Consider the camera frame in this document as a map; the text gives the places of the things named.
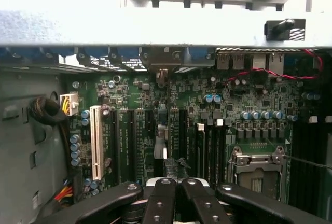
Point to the long expansion slot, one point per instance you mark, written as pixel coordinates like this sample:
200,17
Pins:
131,143
183,136
116,146

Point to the thin metal locking lever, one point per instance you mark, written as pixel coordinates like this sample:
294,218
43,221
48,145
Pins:
306,162

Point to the metal network port block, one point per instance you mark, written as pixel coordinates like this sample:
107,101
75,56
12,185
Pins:
267,62

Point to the green motherboard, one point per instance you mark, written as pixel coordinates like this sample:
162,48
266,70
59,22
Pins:
194,97

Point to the black RAM slot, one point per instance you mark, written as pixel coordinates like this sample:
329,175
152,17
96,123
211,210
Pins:
201,151
220,151

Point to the white power connector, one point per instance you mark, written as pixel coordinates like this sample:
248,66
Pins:
72,104

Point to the metal USB port block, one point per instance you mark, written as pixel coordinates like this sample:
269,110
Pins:
230,62

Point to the black open PC case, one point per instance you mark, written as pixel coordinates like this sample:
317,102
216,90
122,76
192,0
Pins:
155,27

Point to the grey power supply unit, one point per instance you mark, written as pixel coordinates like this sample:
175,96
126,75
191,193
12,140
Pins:
26,143

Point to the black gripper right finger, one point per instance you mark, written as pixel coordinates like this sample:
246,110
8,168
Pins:
205,206

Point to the white expansion slot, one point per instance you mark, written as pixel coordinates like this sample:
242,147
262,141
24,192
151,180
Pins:
96,143

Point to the metal CPU socket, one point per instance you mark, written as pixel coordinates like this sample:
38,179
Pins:
256,167

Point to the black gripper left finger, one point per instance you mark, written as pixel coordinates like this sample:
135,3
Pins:
162,203

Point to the short expansion slot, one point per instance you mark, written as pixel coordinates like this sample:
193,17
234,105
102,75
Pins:
149,123

